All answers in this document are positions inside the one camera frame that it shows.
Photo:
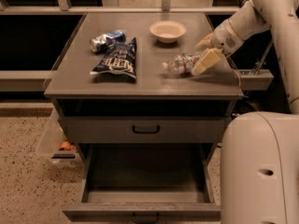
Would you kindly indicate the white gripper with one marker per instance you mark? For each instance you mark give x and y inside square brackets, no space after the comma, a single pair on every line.
[224,38]

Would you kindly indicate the clear plastic water bottle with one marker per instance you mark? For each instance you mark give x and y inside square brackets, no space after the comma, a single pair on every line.
[182,63]

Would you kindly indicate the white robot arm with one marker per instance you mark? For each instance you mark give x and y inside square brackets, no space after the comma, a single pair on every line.
[260,150]

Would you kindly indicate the grey drawer cabinet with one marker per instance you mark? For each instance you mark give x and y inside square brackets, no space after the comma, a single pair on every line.
[78,92]

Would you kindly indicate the grey open lower drawer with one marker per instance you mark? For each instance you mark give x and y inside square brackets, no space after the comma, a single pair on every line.
[146,184]

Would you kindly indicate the grey upper closed drawer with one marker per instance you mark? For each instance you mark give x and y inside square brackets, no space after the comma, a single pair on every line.
[143,130]

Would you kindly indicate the white paper bowl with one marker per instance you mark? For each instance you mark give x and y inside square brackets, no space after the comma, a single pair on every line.
[167,31]

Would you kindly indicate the metal diagonal rod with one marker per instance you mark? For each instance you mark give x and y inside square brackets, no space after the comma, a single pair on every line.
[260,62]

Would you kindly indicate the blue chip bag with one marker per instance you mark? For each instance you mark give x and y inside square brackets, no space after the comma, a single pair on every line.
[119,59]

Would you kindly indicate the crushed blue soda can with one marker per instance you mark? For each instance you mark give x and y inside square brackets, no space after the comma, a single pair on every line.
[99,43]

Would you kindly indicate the orange object in bin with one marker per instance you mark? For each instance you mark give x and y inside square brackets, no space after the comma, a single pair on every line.
[66,146]

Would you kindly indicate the clear plastic storage bin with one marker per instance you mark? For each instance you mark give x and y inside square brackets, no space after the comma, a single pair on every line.
[50,142]

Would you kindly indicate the metal window rail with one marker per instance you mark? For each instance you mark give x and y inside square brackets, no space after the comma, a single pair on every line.
[124,8]

